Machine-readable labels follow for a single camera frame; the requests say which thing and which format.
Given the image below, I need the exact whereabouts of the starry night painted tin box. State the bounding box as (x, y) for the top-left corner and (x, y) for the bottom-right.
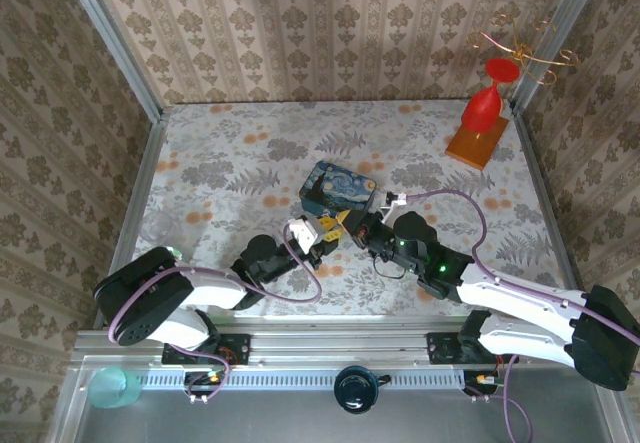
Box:
(298, 160), (379, 220)

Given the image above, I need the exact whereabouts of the floral table cloth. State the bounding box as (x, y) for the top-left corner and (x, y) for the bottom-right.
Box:
(119, 101), (574, 320)

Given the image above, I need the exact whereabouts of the orange wooden block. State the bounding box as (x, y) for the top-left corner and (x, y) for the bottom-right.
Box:
(444, 115), (510, 172)

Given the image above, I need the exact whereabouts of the small black connector board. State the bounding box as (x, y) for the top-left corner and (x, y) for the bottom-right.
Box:
(184, 370), (226, 397)
(462, 370), (504, 397)

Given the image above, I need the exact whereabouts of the red plastic goblet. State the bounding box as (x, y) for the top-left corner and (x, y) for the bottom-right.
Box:
(460, 56), (521, 134)

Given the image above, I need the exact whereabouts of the teal plastic cup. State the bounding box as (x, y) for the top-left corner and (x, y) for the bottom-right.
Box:
(88, 366), (143, 410)

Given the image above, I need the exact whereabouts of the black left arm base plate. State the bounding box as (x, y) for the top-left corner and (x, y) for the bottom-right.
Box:
(162, 332), (251, 367)

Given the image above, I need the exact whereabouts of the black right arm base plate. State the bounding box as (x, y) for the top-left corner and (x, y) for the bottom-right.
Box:
(427, 331), (520, 366)

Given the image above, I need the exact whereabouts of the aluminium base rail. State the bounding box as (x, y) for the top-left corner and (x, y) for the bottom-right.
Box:
(72, 312), (619, 372)

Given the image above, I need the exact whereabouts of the white slotted cable duct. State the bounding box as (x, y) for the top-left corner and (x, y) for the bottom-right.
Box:
(134, 366), (466, 390)

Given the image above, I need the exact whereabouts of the aluminium side rail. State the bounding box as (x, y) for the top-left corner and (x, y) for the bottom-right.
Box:
(514, 112), (589, 294)
(94, 117), (169, 329)

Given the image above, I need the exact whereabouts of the gold wire ornament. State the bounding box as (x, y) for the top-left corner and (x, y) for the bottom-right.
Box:
(467, 12), (580, 87)

